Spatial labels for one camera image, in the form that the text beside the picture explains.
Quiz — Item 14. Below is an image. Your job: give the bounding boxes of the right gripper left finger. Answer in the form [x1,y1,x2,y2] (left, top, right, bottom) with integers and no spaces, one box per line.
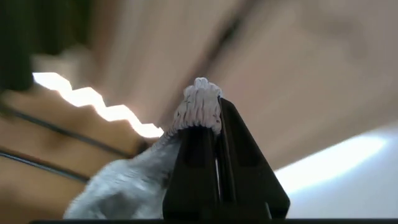
[162,125,220,219]

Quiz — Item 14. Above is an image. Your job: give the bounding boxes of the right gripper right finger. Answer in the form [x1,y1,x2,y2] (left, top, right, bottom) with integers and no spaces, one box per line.
[216,97,291,219]

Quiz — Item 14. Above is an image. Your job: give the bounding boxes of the pale grey garment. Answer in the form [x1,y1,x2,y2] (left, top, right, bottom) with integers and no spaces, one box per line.
[63,77,224,220]

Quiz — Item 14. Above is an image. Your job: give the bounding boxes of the green long-sleeved shirt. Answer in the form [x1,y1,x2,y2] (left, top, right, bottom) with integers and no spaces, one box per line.
[0,0,91,91]

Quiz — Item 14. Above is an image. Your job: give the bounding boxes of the black clothes rack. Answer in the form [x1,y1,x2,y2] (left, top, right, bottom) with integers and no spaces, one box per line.
[0,12,249,185]

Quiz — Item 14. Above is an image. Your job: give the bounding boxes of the beige curtain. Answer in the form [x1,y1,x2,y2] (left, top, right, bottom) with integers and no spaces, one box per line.
[30,0,398,171]

